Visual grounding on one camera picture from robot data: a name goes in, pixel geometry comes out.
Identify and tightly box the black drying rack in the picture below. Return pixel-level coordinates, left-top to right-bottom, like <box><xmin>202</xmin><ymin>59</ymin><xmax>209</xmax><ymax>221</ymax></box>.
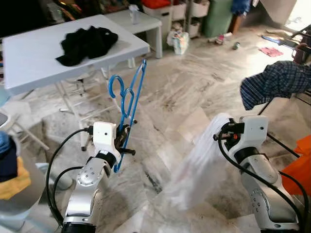
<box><xmin>258</xmin><ymin>24</ymin><xmax>311</xmax><ymax>163</ymax></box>

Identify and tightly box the white laundry basket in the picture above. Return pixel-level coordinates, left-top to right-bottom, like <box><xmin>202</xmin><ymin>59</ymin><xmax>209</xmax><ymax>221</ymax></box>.
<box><xmin>0</xmin><ymin>160</ymin><xmax>49</xmax><ymax>216</ymax></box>

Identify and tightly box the dark navy garment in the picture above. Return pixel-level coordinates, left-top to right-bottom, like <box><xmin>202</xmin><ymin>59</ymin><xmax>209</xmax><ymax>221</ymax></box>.
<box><xmin>0</xmin><ymin>146</ymin><xmax>19</xmax><ymax>183</ymax></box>

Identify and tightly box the black garment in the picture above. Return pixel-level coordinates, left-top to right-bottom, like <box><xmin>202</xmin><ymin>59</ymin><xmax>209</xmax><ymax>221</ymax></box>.
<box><xmin>55</xmin><ymin>26</ymin><xmax>119</xmax><ymax>67</ymax></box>

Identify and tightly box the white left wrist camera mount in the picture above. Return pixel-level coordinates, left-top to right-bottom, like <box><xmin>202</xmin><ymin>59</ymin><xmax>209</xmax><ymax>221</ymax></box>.
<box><xmin>92</xmin><ymin>121</ymin><xmax>120</xmax><ymax>157</ymax></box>

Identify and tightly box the red cloth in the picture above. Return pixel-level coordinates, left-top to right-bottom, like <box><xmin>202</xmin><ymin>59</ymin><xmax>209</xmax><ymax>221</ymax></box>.
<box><xmin>142</xmin><ymin>0</ymin><xmax>172</xmax><ymax>9</ymax></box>

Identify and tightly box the blue mat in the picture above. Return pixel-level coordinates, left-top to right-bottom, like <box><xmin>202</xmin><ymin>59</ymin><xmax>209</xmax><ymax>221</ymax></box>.
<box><xmin>261</xmin><ymin>34</ymin><xmax>294</xmax><ymax>47</ymax></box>

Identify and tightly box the dark blue cloth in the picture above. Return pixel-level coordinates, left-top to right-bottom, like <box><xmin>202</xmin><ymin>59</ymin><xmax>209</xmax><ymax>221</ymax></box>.
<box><xmin>231</xmin><ymin>0</ymin><xmax>252</xmax><ymax>15</ymax></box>

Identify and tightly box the small white table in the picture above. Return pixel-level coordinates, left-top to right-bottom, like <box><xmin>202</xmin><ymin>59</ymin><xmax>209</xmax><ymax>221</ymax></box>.
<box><xmin>104</xmin><ymin>10</ymin><xmax>163</xmax><ymax>59</ymax></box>

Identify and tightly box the orange garment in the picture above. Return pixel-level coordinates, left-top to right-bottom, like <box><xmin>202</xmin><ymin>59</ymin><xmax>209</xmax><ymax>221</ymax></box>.
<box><xmin>281</xmin><ymin>135</ymin><xmax>311</xmax><ymax>195</ymax></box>

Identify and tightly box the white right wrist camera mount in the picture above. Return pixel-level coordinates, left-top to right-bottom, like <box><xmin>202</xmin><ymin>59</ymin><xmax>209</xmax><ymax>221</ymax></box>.
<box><xmin>237</xmin><ymin>116</ymin><xmax>269</xmax><ymax>155</ymax></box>

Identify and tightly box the clear plastic bottle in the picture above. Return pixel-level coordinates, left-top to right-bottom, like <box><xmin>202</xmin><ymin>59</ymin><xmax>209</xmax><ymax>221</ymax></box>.
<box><xmin>129</xmin><ymin>4</ymin><xmax>140</xmax><ymax>25</ymax></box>

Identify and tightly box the white folding table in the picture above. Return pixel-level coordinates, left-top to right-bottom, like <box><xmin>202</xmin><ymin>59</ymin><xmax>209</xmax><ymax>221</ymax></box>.
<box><xmin>1</xmin><ymin>14</ymin><xmax>152</xmax><ymax>151</ymax></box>

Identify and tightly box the tissue pack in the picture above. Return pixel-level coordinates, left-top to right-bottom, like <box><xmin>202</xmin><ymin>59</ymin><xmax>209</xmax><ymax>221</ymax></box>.
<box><xmin>167</xmin><ymin>31</ymin><xmax>190</xmax><ymax>55</ymax></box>

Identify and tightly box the brown wooden leg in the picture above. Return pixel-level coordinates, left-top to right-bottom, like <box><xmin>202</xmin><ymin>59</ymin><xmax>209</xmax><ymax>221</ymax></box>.
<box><xmin>228</xmin><ymin>15</ymin><xmax>241</xmax><ymax>34</ymax></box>

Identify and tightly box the blue plastic hanger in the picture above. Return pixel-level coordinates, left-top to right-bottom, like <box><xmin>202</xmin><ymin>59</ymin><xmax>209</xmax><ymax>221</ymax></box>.
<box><xmin>108</xmin><ymin>59</ymin><xmax>148</xmax><ymax>174</ymax></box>

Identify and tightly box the pink patterned cloth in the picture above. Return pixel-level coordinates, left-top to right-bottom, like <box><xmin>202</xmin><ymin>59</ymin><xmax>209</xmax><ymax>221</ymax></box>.
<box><xmin>259</xmin><ymin>46</ymin><xmax>284</xmax><ymax>58</ymax></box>

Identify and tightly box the white shelf with bins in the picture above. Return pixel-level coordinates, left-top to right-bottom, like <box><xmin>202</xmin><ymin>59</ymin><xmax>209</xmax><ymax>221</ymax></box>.
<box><xmin>170</xmin><ymin>0</ymin><xmax>210</xmax><ymax>38</ymax></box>

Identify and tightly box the green bin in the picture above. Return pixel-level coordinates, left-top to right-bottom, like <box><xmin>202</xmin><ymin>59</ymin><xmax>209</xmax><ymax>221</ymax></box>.
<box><xmin>203</xmin><ymin>0</ymin><xmax>234</xmax><ymax>38</ymax></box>

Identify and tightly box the yellow cloth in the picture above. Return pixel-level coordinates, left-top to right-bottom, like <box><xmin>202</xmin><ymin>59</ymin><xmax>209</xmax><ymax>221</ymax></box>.
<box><xmin>0</xmin><ymin>155</ymin><xmax>32</xmax><ymax>200</ymax></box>

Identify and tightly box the white shirt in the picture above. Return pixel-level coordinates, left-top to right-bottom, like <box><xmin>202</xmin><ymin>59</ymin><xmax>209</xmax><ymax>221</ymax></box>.
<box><xmin>164</xmin><ymin>113</ymin><xmax>235</xmax><ymax>210</ymax></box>

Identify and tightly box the blue plaid shirt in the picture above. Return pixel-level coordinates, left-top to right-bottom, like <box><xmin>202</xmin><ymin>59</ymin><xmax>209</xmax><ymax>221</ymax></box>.
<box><xmin>240</xmin><ymin>61</ymin><xmax>311</xmax><ymax>111</ymax></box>

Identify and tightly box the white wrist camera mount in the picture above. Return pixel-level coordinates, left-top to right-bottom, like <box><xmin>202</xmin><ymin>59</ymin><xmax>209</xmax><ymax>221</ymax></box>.
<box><xmin>92</xmin><ymin>121</ymin><xmax>120</xmax><ymax>157</ymax></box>
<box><xmin>237</xmin><ymin>116</ymin><xmax>269</xmax><ymax>155</ymax></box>

